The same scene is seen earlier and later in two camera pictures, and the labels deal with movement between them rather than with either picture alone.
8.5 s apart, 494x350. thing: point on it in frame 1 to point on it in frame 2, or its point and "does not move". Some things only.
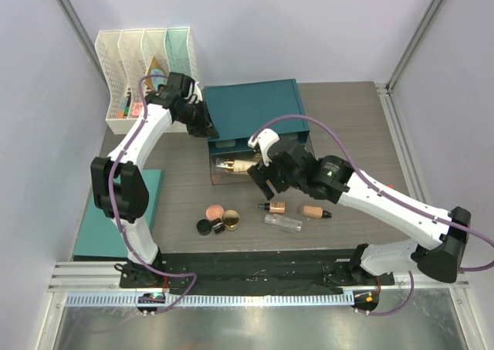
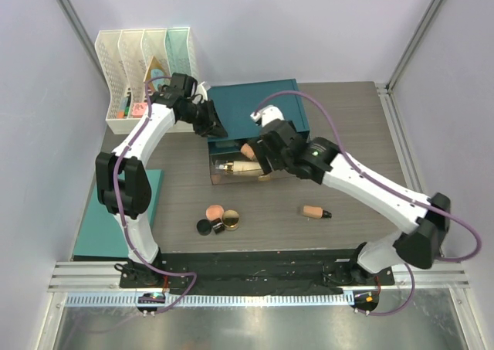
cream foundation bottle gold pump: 236,165 does not move
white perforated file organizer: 130,55 does not move
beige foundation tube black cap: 316,212 does not move
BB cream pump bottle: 273,207 to 248,151
